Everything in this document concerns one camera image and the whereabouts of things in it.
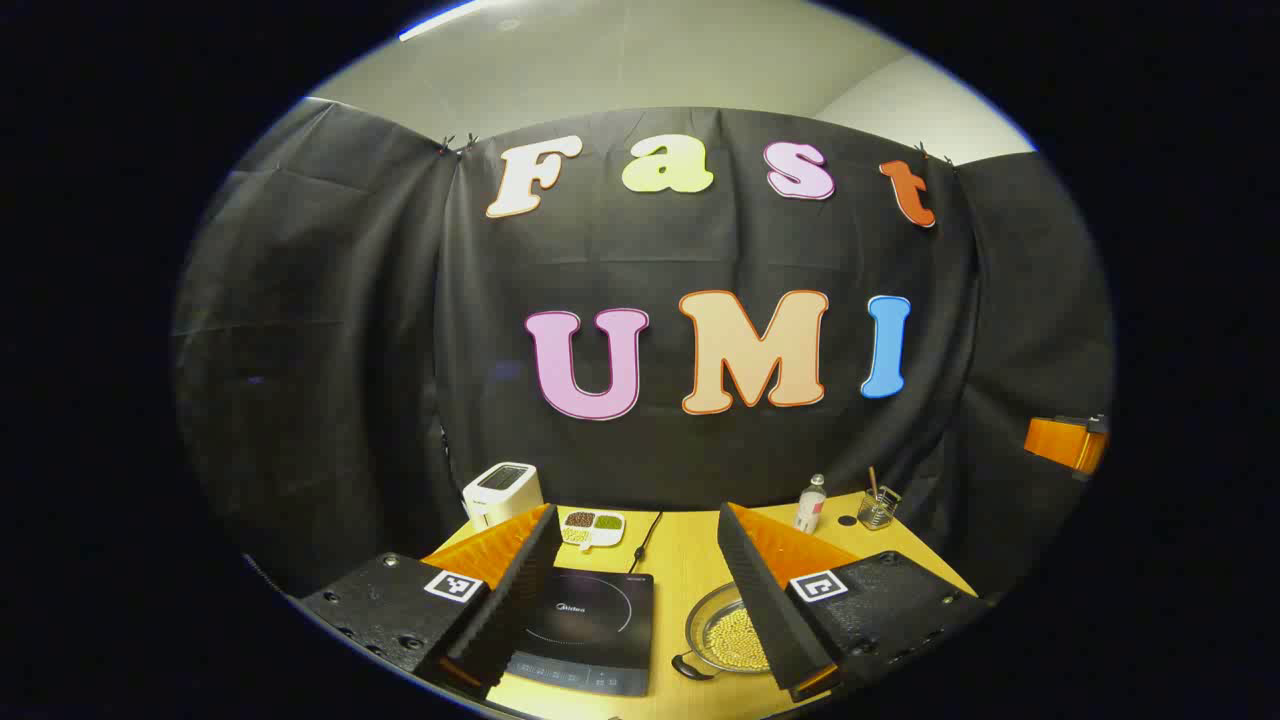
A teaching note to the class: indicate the small clear labelled bottle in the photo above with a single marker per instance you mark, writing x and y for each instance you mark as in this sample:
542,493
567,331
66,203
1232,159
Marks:
810,508

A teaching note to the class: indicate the stainless steel pot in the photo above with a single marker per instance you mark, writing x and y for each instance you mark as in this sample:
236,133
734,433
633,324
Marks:
700,622

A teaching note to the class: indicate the black induction cooktop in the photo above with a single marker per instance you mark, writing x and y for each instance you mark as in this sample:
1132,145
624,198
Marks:
590,625

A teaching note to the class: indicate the white toaster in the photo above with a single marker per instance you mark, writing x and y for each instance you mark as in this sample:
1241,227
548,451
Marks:
500,490

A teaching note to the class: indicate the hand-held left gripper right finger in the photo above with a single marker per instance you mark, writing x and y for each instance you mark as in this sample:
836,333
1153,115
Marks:
775,610

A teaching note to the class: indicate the thin wooden stick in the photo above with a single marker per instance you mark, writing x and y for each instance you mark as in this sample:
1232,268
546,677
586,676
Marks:
873,482

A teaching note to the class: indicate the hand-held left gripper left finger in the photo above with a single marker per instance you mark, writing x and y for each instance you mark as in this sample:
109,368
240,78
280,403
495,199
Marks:
518,605

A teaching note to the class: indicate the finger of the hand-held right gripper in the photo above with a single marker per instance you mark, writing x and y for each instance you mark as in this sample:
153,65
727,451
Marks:
1062,442

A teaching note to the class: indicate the white divided dish of beans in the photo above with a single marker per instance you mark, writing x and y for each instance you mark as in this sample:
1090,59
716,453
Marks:
592,527

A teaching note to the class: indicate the small glass cup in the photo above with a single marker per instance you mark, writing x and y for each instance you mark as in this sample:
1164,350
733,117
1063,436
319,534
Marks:
878,512

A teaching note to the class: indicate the pile of yellow soybeans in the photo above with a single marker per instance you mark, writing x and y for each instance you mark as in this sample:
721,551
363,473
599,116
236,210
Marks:
738,640

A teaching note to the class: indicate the black backdrop cloth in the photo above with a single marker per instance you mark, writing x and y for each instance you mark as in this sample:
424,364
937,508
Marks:
350,350

